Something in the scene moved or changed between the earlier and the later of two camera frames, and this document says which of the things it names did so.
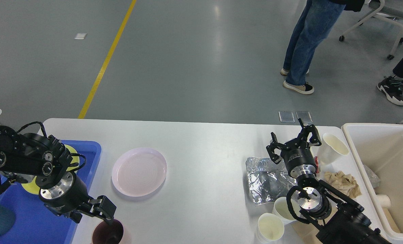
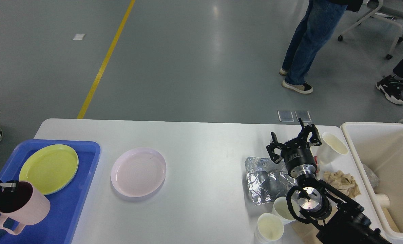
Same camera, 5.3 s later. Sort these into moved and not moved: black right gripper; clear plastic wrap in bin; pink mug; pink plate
Moved: pink mug
Not moved: black right gripper; clear plastic wrap in bin; pink plate
